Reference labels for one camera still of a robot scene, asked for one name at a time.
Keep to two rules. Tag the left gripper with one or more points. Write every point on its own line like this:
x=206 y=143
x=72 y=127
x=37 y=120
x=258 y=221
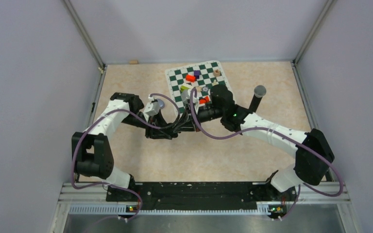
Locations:
x=157 y=120

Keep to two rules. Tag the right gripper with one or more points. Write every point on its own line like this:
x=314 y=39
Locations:
x=187 y=123

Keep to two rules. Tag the wooden cube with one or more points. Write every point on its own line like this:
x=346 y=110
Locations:
x=217 y=73

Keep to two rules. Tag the red arch block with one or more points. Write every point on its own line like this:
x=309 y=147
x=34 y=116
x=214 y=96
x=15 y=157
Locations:
x=204 y=100

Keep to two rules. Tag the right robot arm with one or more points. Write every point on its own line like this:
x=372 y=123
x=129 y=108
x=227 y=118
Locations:
x=310 y=150

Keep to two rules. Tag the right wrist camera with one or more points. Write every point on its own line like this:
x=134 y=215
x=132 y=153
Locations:
x=190 y=99

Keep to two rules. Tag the purple block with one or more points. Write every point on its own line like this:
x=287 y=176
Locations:
x=197 y=74

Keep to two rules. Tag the black microphone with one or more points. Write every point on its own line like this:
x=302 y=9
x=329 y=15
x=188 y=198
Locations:
x=259 y=93

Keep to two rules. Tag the cork stopper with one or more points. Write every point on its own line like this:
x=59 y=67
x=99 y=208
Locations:
x=133 y=62

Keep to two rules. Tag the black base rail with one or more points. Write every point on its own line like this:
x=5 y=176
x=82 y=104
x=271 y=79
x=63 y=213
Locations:
x=206 y=196

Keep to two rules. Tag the green white lego brick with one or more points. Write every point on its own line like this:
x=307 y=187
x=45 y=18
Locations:
x=184 y=87

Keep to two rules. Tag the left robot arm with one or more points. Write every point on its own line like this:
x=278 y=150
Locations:
x=91 y=149

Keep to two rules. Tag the green white chessboard mat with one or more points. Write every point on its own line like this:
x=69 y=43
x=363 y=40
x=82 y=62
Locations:
x=176 y=77

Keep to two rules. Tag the lavender earbud charging case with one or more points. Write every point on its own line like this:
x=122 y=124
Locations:
x=161 y=103

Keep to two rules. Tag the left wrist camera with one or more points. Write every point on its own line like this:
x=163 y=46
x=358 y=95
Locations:
x=151 y=109

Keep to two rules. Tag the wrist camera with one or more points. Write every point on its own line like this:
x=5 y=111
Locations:
x=190 y=99
x=151 y=109

